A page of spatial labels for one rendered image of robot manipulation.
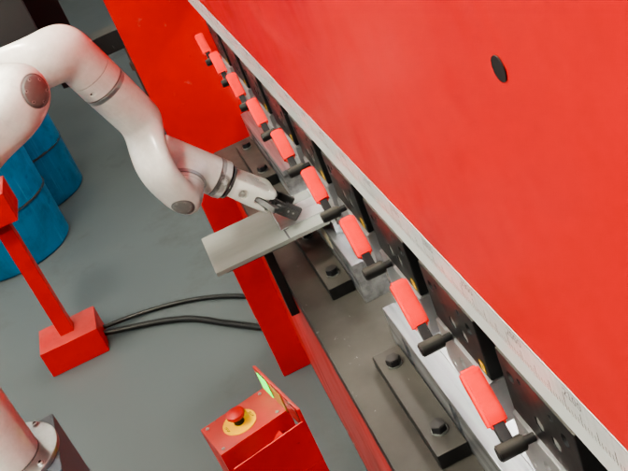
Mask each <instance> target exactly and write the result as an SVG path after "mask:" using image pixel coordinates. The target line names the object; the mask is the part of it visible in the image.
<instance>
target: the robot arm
mask: <svg viewBox="0 0 628 471"><path fill-rule="evenodd" d="M62 83H66V84H67V85H68V86H69V87H70V88H71V89H72V90H73V91H75V92H76V93H77V94H78V95H79V96H80V97H81V98H82V99H83V100H84V101H86V102H87V103H88V104H89V105H90V106H91V107H92V108H94V109H95V110H96V111H97V112H98V113H99V114H100V115H101V116H103V117H104V118H105V119H106V120H107V121H108V122H109V123H111V124H112V125H113V126H114V127H115V128H116V129H117V130H118V131H120V132H121V134H122V135H123V137H124V139H125V142H126V145H127V148H128V151H129V154H130V157H131V160H132V163H133V165H134V168H135V170H136V172H137V174H138V176H139V177H140V179H141V180H142V182H143V183H144V185H145V186H146V187H147V188H148V189H149V190H150V192H151V193H153V194H154V195H155V196H156V197H157V198H158V199H159V200H160V201H161V202H162V203H163V204H165V205H166V206H167V207H169V208H170V209H172V210H174V211H175V212H177V213H179V214H183V215H190V214H193V213H194V212H196V211H197V210H198V209H199V208H200V206H201V205H202V202H203V197H204V194H207V195H209V196H210V197H214V198H225V197H226V196H228V197H230V198H232V199H234V200H236V201H238V202H240V203H242V204H244V205H246V206H249V207H252V208H255V209H257V210H260V211H262V212H268V211H271V212H273V213H277V214H279V215H280V216H283V217H285V218H288V219H290V220H293V221H297V219H298V217H299V215H300V213H301V212H302V208H300V207H298V206H296V205H293V201H294V197H292V196H290V195H288V194H286V193H282V192H279V191H277V190H275V189H274V187H273V186H272V184H271V183H270V182H269V181H268V180H267V179H266V178H262V177H259V176H256V175H253V174H251V173H249V172H246V171H243V170H240V169H237V168H236V166H235V165H233V163H232V162H230V161H228V160H226V159H223V158H222V157H220V156H217V155H215V154H212V153H210V152H208V151H205V150H202V149H199V148H197V147H195V146H193V145H191V144H188V143H186V142H184V141H181V140H179V139H176V138H174V137H172V136H169V135H164V124H163V119H162V114H161V112H160V110H159V108H158V107H157V106H156V105H155V103H154V102H153V101H152V100H151V99H150V98H149V97H148V96H147V95H146V94H145V93H144V92H143V91H142V90H141V89H140V88H139V87H138V86H137V85H136V84H135V83H134V82H133V81H132V80H131V79H130V78H129V77H128V76H127V75H126V74H125V73H124V72H123V71H122V70H121V69H120V68H119V67H118V66H117V65H116V64H115V63H114V62H113V61H112V60H111V59H110V58H109V57H108V56H107V55H106V54H105V53H104V52H103V51H102V50H101V49H100V48H99V47H98V46H97V45H96V44H95V43H94V42H93V41H92V40H91V39H89V38H88V37H87V36H86V35H85V34H84V33H82V32H81V31H80V30H79V29H77V28H75V27H73V26H70V25H67V24H53V25H50V26H46V27H44V28H41V29H39V30H37V31H35V32H33V33H32V34H30V35H28V36H26V37H23V38H21V39H19V40H17V41H15V42H13V43H10V44H8V45H5V46H4V47H2V48H0V168H1V167H2V166H3V165H4V164H5V162H6V161H7V160H8V159H9V158H10V157H11V156H12V155H13V154H14V153H15V152H16V151H17V150H18V149H19V148H20V147H21V146H22V145H23V144H24V143H25V142H26V141H27V140H28V139H29V138H30V137H31V136H32V135H33V134H34V133H35V132H36V130H37V129H38V127H39V126H40V124H41V123H42V122H43V121H44V119H45V117H46V115H47V112H48V110H49V107H50V88H53V87H55V86H57V85H60V84H62ZM269 202H271V204H270V203H269ZM59 445H60V438H59V436H58V433H57V432H56V430H55V429H54V428H53V426H52V425H50V424H48V423H46V422H43V421H29V422H24V420H23V419H22V417H21V415H20V414H19V412H18V411H17V410H16V408H15V407H14V406H13V405H12V403H11V402H10V400H9V399H8V398H7V396H6V394H5V393H4V391H3V390H2V388H1V387H0V471H47V469H48V468H49V467H50V465H51V463H52V462H53V460H54V458H55V456H56V454H57V452H58V449H59Z"/></svg>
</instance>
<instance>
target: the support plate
mask: <svg viewBox="0 0 628 471"><path fill-rule="evenodd" d="M293 197H294V201H293V205H295V204H297V203H299V202H301V201H303V200H306V199H308V198H309V197H311V196H310V195H309V194H308V192H307V191H306V190H304V191H302V192H300V193H297V194H295V195H293ZM320 214H321V213H319V214H317V215H315V216H312V217H310V218H308V219H306V220H304V221H300V222H298V223H297V224H295V225H293V226H291V227H289V229H287V230H286V232H287V233H288V235H289V237H290V238H288V237H287V236H286V234H285V232H284V231H283V230H282V231H280V229H279V227H278V225H277V223H276V221H275V219H274V217H273V216H272V213H271V211H268V212H262V211H259V212H257V213H255V214H253V215H251V216H249V217H247V218H245V219H243V220H241V221H238V222H236V223H234V224H232V225H229V226H227V227H225V228H223V229H221V230H220V231H218V232H216V233H213V234H211V235H208V236H206V237H204V238H202V241H203V244H204V246H205V248H206V251H207V254H208V257H209V259H210V261H211V263H212V265H213V267H214V270H215V272H216V274H217V276H218V277H219V276H221V275H224V274H226V273H228V272H230V271H232V270H234V269H236V268H238V267H239V266H241V265H243V264H247V263H249V262H251V261H253V260H255V259H257V258H259V257H261V256H263V255H266V254H267V253H269V252H271V251H273V250H276V249H278V248H280V247H282V246H284V245H287V244H289V243H291V242H293V241H294V240H296V239H298V238H300V237H302V236H305V235H308V234H310V233H312V232H314V231H316V230H318V229H320V228H322V227H323V226H325V225H327V224H330V222H329V221H328V222H327V223H323V221H322V219H321V216H320Z"/></svg>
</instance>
